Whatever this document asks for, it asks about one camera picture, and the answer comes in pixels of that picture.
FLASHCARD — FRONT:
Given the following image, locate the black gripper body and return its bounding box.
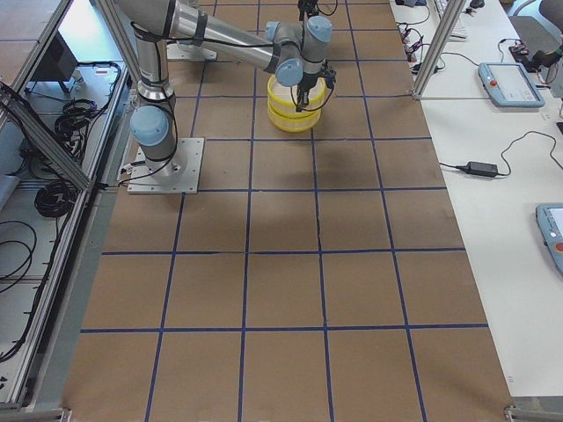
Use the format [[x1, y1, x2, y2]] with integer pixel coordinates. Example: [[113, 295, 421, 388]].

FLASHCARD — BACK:
[[296, 61, 337, 104]]

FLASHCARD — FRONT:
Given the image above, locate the yellow steamer layer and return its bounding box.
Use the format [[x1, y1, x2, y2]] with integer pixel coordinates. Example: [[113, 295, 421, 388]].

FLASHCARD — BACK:
[[267, 105, 321, 133], [267, 76, 326, 119]]

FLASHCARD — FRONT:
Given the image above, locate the white keyboard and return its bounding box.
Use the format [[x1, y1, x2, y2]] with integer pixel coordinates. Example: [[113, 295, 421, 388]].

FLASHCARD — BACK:
[[433, 0, 468, 42]]

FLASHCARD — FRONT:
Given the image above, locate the black power adapter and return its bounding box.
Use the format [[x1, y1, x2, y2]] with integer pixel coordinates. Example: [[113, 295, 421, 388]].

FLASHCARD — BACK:
[[455, 161, 500, 178]]

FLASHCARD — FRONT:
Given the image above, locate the blue teach pendant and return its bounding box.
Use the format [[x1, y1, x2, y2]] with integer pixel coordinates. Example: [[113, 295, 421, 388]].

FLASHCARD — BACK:
[[478, 62, 545, 108], [535, 203, 563, 273]]

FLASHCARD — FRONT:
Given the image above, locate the small electronics board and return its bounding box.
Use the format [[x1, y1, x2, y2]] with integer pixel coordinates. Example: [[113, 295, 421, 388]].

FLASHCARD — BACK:
[[508, 40, 530, 56]]

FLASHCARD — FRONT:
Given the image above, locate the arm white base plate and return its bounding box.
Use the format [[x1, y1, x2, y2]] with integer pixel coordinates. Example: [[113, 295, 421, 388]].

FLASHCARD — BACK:
[[167, 41, 217, 62], [127, 137, 205, 194]]

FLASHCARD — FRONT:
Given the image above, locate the aluminium frame post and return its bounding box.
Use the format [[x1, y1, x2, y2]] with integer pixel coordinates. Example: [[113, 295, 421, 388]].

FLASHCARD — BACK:
[[412, 22, 451, 99]]

